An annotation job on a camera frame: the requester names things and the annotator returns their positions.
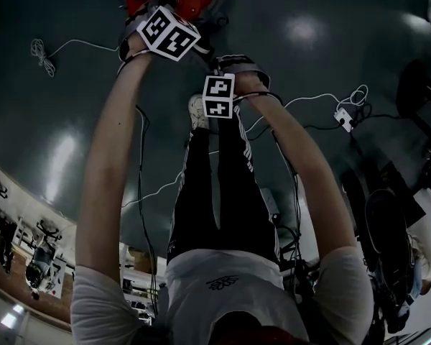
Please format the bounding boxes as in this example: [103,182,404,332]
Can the black floor cable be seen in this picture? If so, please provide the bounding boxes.
[301,102,403,132]

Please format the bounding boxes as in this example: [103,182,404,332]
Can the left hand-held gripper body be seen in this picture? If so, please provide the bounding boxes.
[119,4,203,63]

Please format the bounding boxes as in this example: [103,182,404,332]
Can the long white floor cable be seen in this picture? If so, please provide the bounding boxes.
[119,170,187,208]

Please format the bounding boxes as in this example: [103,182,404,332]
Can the white power strip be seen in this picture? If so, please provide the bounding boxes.
[332,106,356,134]

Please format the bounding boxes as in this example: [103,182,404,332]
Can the black office chair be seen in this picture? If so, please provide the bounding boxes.
[396,58,431,152]

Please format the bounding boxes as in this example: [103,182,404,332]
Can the person's right forearm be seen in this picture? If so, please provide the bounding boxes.
[236,73,357,262]

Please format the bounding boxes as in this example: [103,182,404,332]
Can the person's left forearm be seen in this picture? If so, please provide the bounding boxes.
[74,50,156,282]

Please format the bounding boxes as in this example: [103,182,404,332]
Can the person's white shoe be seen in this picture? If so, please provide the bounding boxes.
[187,93,210,132]

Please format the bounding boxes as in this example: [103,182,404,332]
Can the person's black trouser legs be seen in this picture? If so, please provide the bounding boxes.
[166,105,282,266]

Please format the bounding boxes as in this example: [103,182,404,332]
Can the person's white flower-print T-shirt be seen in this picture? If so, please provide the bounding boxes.
[70,245,375,345]

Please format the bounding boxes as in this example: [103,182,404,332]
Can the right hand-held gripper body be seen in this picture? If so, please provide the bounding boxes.
[201,55,273,121]

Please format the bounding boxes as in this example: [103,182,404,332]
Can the black padded chair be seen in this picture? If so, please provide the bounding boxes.
[363,188,420,303]

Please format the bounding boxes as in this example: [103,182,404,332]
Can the white coiled cable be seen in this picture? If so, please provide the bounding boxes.
[29,37,122,78]

